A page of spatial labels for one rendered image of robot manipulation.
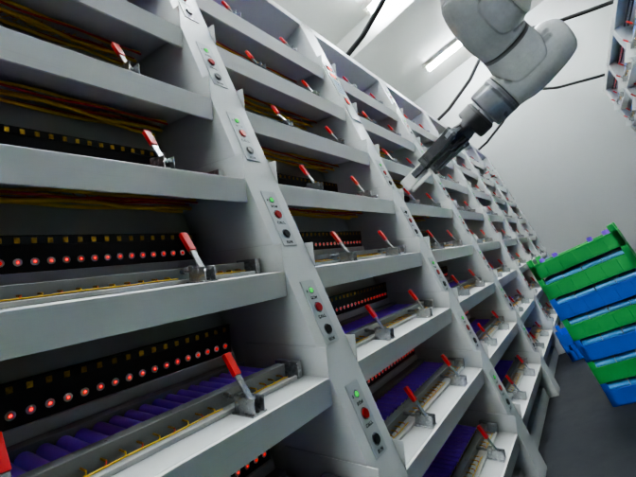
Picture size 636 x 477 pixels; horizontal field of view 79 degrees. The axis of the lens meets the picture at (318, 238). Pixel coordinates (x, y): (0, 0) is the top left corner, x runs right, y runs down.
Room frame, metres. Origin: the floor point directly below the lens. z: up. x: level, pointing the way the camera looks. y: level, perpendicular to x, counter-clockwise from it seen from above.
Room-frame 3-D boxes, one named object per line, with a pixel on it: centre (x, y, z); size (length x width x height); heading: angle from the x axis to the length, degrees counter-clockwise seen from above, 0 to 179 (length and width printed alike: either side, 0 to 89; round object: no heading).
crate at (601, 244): (1.54, -0.86, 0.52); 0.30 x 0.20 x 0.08; 54
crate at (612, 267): (1.54, -0.86, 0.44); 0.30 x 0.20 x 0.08; 54
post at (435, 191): (1.97, -0.60, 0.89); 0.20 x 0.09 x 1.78; 58
